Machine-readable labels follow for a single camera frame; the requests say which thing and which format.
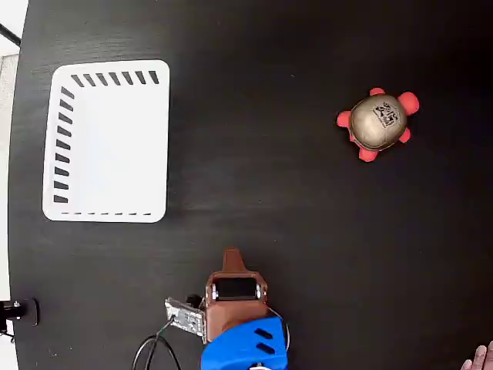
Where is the red turtle toy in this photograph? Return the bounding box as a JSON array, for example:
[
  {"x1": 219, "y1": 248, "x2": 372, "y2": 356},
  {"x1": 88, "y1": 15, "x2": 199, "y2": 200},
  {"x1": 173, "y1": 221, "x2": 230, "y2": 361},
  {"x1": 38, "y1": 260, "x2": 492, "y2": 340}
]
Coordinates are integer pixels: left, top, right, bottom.
[{"x1": 336, "y1": 87, "x2": 421, "y2": 163}]

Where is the white plastic basket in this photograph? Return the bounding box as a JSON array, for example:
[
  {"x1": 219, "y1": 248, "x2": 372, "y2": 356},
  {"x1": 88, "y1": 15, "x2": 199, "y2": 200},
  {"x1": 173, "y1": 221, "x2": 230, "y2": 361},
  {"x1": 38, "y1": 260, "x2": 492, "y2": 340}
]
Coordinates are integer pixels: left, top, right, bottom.
[{"x1": 41, "y1": 59, "x2": 171, "y2": 224}]

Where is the person's hand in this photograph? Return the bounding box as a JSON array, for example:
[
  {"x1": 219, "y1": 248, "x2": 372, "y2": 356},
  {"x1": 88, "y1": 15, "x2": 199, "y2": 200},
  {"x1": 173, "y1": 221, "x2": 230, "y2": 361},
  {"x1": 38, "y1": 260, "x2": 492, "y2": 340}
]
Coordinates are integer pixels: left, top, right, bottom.
[{"x1": 461, "y1": 340, "x2": 493, "y2": 370}]

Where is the black table clamp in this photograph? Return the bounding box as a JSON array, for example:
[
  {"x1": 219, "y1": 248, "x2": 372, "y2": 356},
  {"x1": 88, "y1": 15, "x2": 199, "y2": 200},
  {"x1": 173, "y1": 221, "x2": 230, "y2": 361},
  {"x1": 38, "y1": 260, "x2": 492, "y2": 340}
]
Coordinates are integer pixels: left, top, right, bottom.
[{"x1": 0, "y1": 298, "x2": 40, "y2": 328}]

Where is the black metal rod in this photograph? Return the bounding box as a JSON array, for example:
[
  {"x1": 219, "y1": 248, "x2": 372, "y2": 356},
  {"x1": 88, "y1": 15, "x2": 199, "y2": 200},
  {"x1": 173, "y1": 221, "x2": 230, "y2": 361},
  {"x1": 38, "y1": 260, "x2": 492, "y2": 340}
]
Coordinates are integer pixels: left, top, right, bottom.
[{"x1": 0, "y1": 22, "x2": 22, "y2": 45}]

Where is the bare camera circuit board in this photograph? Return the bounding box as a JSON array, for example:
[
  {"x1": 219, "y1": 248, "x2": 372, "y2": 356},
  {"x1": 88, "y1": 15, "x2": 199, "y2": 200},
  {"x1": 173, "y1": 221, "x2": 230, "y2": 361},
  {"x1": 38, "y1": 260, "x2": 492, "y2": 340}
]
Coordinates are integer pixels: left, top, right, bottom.
[{"x1": 164, "y1": 296, "x2": 206, "y2": 337}]

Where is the white servo wire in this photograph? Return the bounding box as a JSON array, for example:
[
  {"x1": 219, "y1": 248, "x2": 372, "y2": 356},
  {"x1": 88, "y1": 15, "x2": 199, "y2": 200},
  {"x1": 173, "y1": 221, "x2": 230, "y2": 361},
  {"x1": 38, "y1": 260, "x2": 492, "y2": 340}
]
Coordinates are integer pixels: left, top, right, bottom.
[{"x1": 267, "y1": 304, "x2": 290, "y2": 350}]

